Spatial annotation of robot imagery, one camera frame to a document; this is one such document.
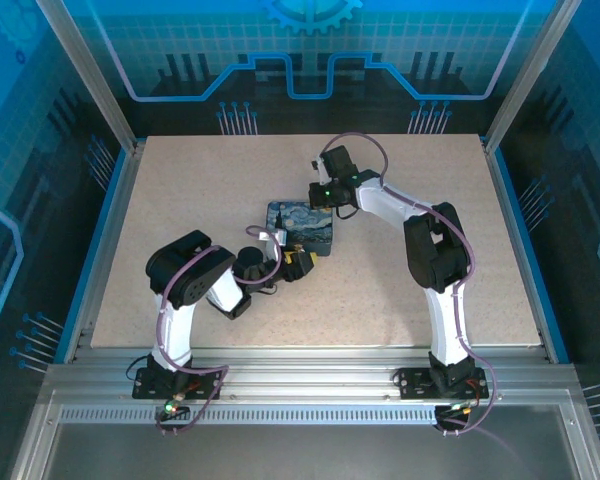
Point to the aluminium frame cross rail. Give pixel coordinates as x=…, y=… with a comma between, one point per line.
x=305, y=375

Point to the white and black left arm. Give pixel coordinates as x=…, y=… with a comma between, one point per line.
x=180, y=325

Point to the starry night print tin box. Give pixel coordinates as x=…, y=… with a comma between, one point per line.
x=305, y=225

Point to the aluminium frame post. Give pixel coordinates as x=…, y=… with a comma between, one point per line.
x=530, y=75
x=87, y=75

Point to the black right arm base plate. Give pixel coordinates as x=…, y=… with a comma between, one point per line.
x=410, y=385

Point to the perforated metal strip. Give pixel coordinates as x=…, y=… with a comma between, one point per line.
x=305, y=415

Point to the aluminium frame side rail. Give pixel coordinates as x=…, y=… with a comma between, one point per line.
x=517, y=250
x=105, y=250

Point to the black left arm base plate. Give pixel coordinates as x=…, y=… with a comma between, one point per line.
x=145, y=385

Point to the brass padlock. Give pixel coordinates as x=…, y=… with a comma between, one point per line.
x=298, y=249

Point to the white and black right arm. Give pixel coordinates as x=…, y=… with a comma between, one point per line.
x=445, y=320

